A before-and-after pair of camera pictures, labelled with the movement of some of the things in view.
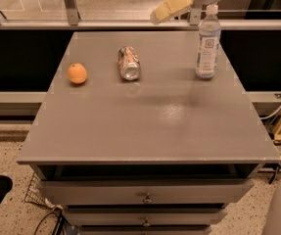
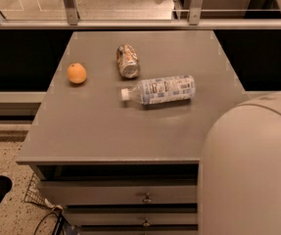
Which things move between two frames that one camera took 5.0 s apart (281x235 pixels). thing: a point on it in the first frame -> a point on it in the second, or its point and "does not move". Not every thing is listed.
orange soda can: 128,63 does not move
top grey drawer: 146,192 does not move
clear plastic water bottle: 208,43 -> 162,90
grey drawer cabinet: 164,154 does not move
